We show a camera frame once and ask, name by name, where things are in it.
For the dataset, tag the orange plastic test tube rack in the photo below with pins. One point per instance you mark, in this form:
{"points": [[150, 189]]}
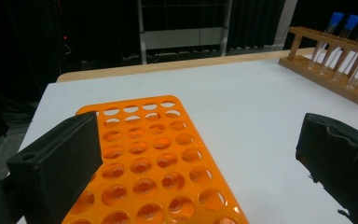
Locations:
{"points": [[150, 157]]}

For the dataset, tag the grey metal stand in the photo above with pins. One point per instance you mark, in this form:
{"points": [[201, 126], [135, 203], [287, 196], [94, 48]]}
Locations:
{"points": [[180, 37]]}

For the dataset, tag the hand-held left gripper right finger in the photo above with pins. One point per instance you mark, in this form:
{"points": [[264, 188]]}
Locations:
{"points": [[341, 161]]}

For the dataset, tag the wooden test tube rack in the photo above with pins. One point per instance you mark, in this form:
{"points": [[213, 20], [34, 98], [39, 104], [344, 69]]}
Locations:
{"points": [[307, 67]]}

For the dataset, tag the white table cover sheet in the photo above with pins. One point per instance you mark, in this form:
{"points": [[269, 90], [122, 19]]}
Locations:
{"points": [[245, 109]]}

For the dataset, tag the dark curtain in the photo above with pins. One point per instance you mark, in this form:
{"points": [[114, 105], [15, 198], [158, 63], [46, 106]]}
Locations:
{"points": [[254, 21]]}

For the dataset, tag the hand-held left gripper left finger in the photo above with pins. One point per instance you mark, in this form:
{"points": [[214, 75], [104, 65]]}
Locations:
{"points": [[59, 161]]}

